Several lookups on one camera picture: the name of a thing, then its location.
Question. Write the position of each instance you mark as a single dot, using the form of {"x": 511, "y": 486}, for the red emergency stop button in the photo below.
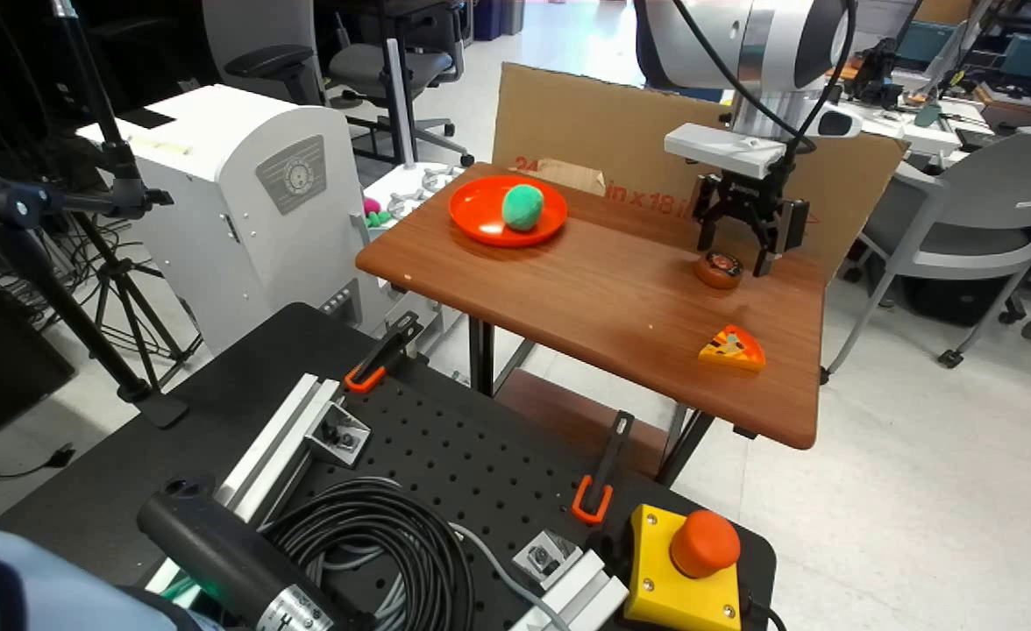
{"x": 703, "y": 544}

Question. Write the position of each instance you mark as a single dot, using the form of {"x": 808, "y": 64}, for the white computer case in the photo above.
{"x": 222, "y": 196}

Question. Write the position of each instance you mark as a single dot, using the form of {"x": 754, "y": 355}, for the black cylinder silver end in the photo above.
{"x": 219, "y": 548}

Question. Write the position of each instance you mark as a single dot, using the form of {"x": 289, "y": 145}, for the large cardboard box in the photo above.
{"x": 586, "y": 122}

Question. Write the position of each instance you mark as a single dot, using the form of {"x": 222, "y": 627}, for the long aluminium extrusion rail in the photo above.
{"x": 282, "y": 440}

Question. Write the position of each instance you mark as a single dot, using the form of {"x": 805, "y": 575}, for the black office chair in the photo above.
{"x": 403, "y": 53}

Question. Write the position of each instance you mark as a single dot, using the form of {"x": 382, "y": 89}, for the black orange bar clamp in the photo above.
{"x": 376, "y": 355}
{"x": 602, "y": 474}

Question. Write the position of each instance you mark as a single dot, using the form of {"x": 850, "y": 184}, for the green plush ball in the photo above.
{"x": 524, "y": 209}

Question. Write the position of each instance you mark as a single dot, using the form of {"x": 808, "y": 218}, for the short aluminium extrusion rail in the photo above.
{"x": 573, "y": 582}

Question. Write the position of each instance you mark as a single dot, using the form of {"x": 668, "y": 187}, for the brown wooden table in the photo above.
{"x": 607, "y": 291}

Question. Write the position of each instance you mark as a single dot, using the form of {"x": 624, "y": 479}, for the white clutter beside case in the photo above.
{"x": 414, "y": 195}

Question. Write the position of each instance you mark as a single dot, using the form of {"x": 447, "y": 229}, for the yellow emergency stop box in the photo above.
{"x": 659, "y": 582}

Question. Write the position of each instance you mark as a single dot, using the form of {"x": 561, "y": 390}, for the orange pizza slice plush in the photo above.
{"x": 729, "y": 353}

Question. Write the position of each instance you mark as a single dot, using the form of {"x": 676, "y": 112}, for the orange plastic plate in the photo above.
{"x": 475, "y": 216}

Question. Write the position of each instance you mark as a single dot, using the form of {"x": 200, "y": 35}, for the black camera tripod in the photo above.
{"x": 43, "y": 202}

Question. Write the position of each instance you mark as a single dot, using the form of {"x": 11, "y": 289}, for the black perforated breadboard table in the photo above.
{"x": 447, "y": 443}

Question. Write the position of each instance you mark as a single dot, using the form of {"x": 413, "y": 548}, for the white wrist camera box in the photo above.
{"x": 728, "y": 149}

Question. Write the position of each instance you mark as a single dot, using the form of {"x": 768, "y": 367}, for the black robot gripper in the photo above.
{"x": 747, "y": 202}

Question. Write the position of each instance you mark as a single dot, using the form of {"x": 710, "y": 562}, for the pale blue rounded cover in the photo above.
{"x": 60, "y": 582}

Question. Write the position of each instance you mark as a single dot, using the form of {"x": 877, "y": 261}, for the dark grey office chair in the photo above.
{"x": 263, "y": 38}

